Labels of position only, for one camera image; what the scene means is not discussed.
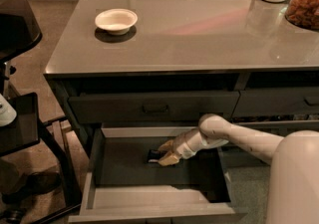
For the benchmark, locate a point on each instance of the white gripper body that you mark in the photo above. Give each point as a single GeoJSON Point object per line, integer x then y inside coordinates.
{"type": "Point", "coordinates": [180, 144]}

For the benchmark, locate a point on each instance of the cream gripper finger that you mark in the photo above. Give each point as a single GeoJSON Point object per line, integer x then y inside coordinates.
{"type": "Point", "coordinates": [169, 158]}
{"type": "Point", "coordinates": [167, 146]}

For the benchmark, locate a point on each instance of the blue rxbar blueberry bar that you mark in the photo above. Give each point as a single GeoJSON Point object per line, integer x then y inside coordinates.
{"type": "Point", "coordinates": [154, 156]}

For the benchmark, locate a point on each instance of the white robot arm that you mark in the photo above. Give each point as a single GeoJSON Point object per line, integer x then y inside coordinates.
{"type": "Point", "coordinates": [293, 196]}

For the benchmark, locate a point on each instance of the open grey middle drawer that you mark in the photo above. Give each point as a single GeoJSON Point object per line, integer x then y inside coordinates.
{"type": "Point", "coordinates": [122, 187]}

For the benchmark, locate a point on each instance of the grey top left drawer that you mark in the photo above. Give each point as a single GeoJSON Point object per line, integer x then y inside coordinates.
{"type": "Point", "coordinates": [166, 106]}

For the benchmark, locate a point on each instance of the grey top right drawer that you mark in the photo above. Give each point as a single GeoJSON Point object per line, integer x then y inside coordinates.
{"type": "Point", "coordinates": [281, 101]}

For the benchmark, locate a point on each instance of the grey cabinet counter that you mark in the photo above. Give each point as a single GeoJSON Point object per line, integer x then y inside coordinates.
{"type": "Point", "coordinates": [180, 46]}

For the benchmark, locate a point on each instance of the white paper bowl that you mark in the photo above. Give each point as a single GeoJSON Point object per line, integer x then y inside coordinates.
{"type": "Point", "coordinates": [116, 21]}

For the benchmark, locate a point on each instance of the black chair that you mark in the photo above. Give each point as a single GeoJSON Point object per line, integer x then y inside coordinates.
{"type": "Point", "coordinates": [20, 84]}

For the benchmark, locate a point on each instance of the white object at left edge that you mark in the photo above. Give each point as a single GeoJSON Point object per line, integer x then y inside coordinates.
{"type": "Point", "coordinates": [7, 113]}

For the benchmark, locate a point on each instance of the glass jar of snacks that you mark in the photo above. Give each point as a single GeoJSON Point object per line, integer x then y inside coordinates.
{"type": "Point", "coordinates": [303, 13]}

